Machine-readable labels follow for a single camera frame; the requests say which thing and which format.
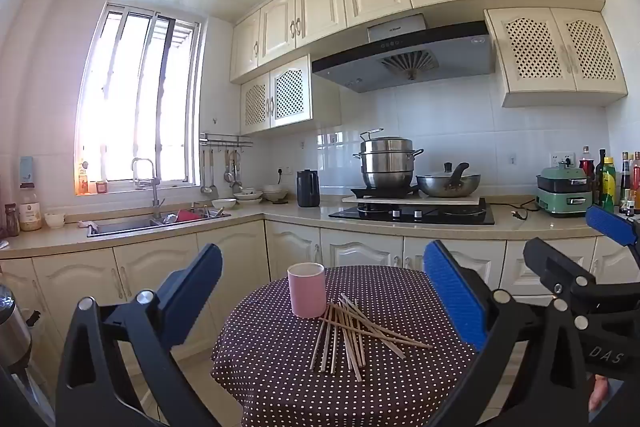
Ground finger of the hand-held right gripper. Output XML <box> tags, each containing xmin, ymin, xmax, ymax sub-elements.
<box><xmin>523</xmin><ymin>237</ymin><xmax>640</xmax><ymax>308</ymax></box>
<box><xmin>585</xmin><ymin>206</ymin><xmax>640</xmax><ymax>264</ymax></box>

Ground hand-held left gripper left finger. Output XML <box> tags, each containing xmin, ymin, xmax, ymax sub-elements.
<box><xmin>55</xmin><ymin>243</ymin><xmax>223</xmax><ymax>427</ymax></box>

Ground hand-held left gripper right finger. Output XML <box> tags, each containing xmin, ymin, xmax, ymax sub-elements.
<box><xmin>422</xmin><ymin>239</ymin><xmax>593</xmax><ymax>427</ymax></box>

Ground pink cup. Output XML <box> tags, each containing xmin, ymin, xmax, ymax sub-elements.
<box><xmin>287</xmin><ymin>263</ymin><xmax>327</xmax><ymax>319</ymax></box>

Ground bunch of wooden chopsticks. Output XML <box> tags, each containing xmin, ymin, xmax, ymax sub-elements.
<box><xmin>309</xmin><ymin>292</ymin><xmax>433</xmax><ymax>383</ymax></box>

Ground person's right hand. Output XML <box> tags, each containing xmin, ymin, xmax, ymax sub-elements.
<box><xmin>587</xmin><ymin>374</ymin><xmax>611</xmax><ymax>413</ymax></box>

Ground row of condiment bottles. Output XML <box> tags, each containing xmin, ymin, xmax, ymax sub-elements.
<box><xmin>580</xmin><ymin>146</ymin><xmax>640</xmax><ymax>215</ymax></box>

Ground cream lower cabinets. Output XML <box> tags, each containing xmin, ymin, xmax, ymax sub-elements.
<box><xmin>0</xmin><ymin>219</ymin><xmax>640</xmax><ymax>358</ymax></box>

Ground green electric grill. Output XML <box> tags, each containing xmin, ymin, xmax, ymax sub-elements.
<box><xmin>536</xmin><ymin>161</ymin><xmax>594</xmax><ymax>219</ymax></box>

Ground black glass gas cooktop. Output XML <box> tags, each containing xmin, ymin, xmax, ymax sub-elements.
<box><xmin>328</xmin><ymin>199</ymin><xmax>496</xmax><ymax>226</ymax></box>

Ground stainless steel sink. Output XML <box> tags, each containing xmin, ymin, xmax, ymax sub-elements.
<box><xmin>86</xmin><ymin>207</ymin><xmax>232</xmax><ymax>238</ymax></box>

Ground steel sink faucet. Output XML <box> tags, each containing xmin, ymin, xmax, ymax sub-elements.
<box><xmin>131</xmin><ymin>157</ymin><xmax>166</xmax><ymax>220</ymax></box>

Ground black portable gas stove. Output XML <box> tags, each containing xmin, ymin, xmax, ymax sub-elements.
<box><xmin>350</xmin><ymin>184</ymin><xmax>420</xmax><ymax>198</ymax></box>

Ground brown polka dot tablecloth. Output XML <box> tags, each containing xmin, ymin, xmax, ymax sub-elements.
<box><xmin>210</xmin><ymin>264</ymin><xmax>501</xmax><ymax>427</ymax></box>

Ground black kettle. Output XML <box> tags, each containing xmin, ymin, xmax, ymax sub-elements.
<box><xmin>296</xmin><ymin>169</ymin><xmax>321</xmax><ymax>208</ymax></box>

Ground stainless steel steamer pot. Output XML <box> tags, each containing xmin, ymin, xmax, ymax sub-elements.
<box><xmin>352</xmin><ymin>128</ymin><xmax>425</xmax><ymax>188</ymax></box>

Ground glass jar with label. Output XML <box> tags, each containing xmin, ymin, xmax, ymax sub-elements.
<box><xmin>19</xmin><ymin>183</ymin><xmax>42</xmax><ymax>232</ymax></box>

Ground barred kitchen window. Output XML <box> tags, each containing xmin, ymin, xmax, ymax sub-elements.
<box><xmin>75</xmin><ymin>2</ymin><xmax>206</xmax><ymax>195</ymax></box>

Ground steel thermos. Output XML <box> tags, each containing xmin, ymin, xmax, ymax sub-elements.
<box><xmin>0</xmin><ymin>284</ymin><xmax>33</xmax><ymax>370</ymax></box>

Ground small dark bottle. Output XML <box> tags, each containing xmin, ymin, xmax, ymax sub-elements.
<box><xmin>4</xmin><ymin>203</ymin><xmax>20</xmax><ymax>238</ymax></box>

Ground wide cream lattice door cabinet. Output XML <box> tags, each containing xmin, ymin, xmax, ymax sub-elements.
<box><xmin>240</xmin><ymin>54</ymin><xmax>342</xmax><ymax>136</ymax></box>

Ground grey range hood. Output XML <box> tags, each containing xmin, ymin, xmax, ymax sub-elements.
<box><xmin>311</xmin><ymin>13</ymin><xmax>497</xmax><ymax>94</ymax></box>

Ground black power cable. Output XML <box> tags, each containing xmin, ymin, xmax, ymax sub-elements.
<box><xmin>510</xmin><ymin>199</ymin><xmax>538</xmax><ymax>222</ymax></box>

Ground steel wok with black handle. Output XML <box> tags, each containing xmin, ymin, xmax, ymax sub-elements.
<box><xmin>416</xmin><ymin>162</ymin><xmax>482</xmax><ymax>198</ymax></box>

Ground metal utensil rail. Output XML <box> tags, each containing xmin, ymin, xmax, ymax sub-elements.
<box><xmin>199</xmin><ymin>133</ymin><xmax>253</xmax><ymax>148</ymax></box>

